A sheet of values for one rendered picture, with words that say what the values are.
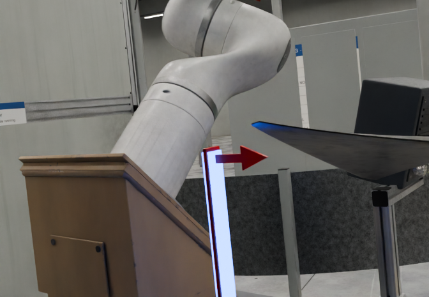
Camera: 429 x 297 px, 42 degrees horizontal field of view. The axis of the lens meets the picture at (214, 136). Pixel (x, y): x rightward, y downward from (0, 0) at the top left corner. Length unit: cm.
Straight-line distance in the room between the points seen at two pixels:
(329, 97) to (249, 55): 567
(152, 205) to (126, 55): 190
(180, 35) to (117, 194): 37
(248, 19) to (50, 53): 144
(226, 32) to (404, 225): 149
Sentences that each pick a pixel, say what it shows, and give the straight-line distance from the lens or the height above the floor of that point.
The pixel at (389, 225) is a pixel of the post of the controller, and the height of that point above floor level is 99.
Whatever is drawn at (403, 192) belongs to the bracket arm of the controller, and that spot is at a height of 103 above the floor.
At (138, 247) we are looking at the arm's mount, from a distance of 73.
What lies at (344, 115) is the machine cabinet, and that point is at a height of 98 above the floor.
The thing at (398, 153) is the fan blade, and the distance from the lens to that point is 52.
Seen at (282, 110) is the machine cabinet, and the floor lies 111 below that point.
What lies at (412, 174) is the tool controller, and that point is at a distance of 112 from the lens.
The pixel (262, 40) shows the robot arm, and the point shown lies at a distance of 95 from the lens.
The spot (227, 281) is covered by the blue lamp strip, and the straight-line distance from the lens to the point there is 58.
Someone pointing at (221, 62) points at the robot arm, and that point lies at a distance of 91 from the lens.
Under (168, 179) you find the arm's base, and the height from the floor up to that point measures 113.
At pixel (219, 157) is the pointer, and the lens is 55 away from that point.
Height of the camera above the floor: 123
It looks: 3 degrees down
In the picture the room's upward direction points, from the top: 6 degrees counter-clockwise
